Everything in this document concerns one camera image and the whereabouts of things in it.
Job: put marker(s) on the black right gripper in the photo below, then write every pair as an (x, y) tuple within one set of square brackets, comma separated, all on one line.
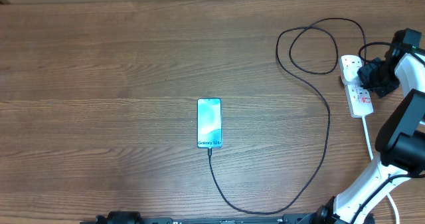
[(380, 90)]

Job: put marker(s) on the blue Galaxy smartphone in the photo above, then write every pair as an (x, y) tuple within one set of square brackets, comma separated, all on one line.
[(209, 123)]

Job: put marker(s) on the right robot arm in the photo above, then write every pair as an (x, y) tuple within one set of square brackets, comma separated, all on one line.
[(399, 143)]

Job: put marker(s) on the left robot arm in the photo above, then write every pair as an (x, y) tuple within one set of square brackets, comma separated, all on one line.
[(120, 217)]

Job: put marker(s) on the white charger adapter plug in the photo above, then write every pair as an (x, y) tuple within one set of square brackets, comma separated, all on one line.
[(350, 76)]

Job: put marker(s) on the white power strip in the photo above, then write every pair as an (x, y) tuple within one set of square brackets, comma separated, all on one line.
[(358, 99)]

